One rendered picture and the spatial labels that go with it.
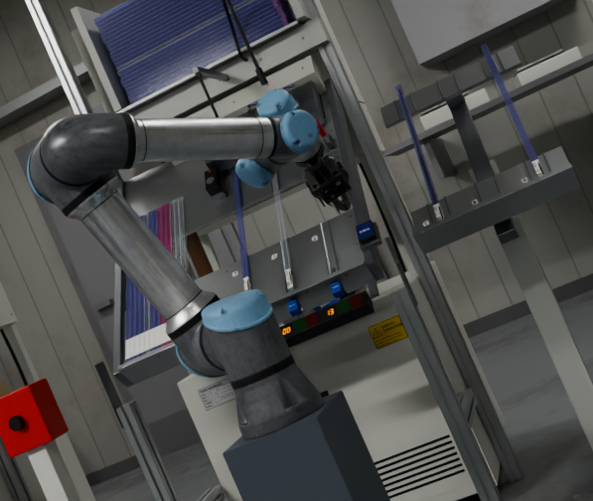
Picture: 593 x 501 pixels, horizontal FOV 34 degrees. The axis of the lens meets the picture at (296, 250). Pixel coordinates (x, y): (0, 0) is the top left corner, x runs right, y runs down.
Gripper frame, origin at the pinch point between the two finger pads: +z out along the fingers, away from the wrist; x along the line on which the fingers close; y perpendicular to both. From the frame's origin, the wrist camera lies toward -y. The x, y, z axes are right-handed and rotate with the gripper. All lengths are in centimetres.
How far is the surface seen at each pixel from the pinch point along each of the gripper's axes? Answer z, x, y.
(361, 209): 11.9, 2.3, -8.5
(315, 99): 7, 7, -49
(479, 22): 172, 101, -256
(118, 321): 11, -65, -22
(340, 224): 13.0, -3.9, -9.3
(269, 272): 12.9, -24.4, -8.2
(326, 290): 14.1, -14.4, 5.9
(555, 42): 209, 133, -252
